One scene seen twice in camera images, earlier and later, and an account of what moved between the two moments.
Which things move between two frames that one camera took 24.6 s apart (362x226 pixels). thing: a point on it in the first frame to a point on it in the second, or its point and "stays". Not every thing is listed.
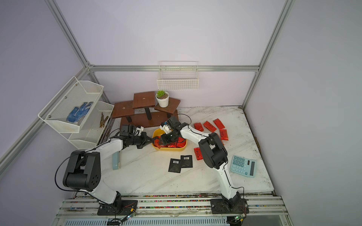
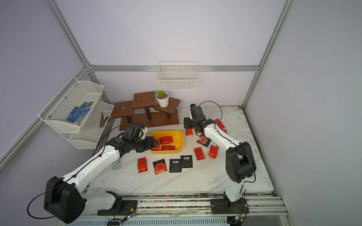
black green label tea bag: (175, 165) stays
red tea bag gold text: (198, 153) stays
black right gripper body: (170, 138) to (190, 124)
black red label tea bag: (186, 161) stays
